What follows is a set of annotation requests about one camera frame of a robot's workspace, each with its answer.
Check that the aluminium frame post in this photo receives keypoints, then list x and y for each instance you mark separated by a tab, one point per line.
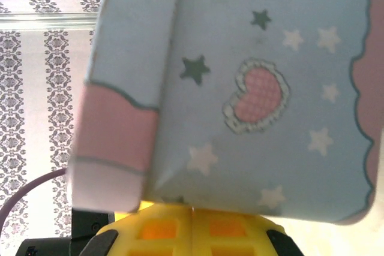
45	21

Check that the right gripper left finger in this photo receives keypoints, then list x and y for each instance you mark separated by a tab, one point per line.
156	232

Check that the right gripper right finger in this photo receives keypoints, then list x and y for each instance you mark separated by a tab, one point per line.
234	235

